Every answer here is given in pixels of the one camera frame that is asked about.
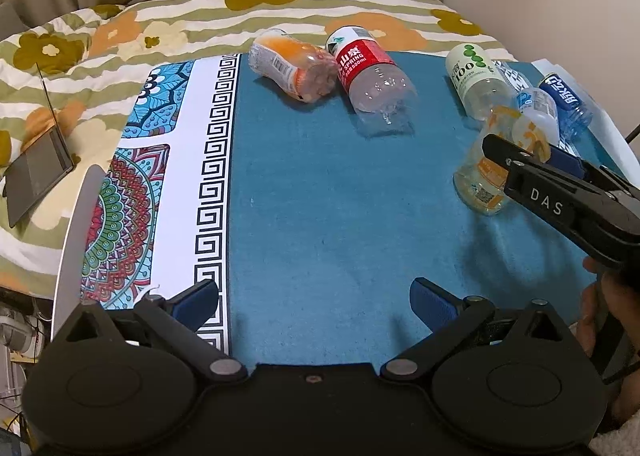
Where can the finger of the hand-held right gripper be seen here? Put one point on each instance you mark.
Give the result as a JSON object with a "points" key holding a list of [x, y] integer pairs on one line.
{"points": [[535, 193], [567, 161]]}

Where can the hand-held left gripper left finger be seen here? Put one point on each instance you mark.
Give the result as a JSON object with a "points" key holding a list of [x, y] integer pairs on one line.
{"points": [[196, 305]]}

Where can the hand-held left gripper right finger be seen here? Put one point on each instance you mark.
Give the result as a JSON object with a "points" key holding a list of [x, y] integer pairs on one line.
{"points": [[431, 305]]}

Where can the yellow label clear plastic bottle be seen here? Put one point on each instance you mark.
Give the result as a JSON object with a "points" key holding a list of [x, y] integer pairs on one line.
{"points": [[479, 182]]}

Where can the person's right forearm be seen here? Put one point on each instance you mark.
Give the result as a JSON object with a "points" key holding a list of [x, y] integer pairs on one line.
{"points": [[626, 406]]}

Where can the person's right hand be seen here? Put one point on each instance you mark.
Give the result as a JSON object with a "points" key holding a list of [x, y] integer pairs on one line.
{"points": [[590, 313]]}

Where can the small white blue plastic bottle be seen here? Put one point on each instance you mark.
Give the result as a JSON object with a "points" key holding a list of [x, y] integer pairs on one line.
{"points": [[541, 116]]}

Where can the blue label clear plastic bottle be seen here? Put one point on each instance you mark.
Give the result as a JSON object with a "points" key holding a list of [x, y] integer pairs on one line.
{"points": [[562, 93]]}

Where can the crumpled clear plastic bottle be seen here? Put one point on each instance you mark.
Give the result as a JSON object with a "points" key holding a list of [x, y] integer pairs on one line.
{"points": [[514, 77]]}

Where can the green dotted white plastic bottle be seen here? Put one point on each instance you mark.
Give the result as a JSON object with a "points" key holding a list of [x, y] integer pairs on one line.
{"points": [[472, 78]]}

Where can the grey curved panel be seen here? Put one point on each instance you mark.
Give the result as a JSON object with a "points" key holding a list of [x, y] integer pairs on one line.
{"points": [[75, 241]]}

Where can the blue patterned mat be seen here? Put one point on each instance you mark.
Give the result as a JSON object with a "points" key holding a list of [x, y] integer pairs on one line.
{"points": [[325, 196]]}

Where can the red label clear plastic bottle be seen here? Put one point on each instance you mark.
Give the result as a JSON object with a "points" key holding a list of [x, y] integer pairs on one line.
{"points": [[372, 81]]}

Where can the dark grey laptop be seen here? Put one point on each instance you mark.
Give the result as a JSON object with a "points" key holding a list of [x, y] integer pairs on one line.
{"points": [[37, 171]]}

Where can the orange label clear plastic bottle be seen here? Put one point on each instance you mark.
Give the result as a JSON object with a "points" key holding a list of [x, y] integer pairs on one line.
{"points": [[290, 63]]}

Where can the floral striped blanket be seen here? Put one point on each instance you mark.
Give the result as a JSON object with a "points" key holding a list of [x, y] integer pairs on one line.
{"points": [[175, 21]]}

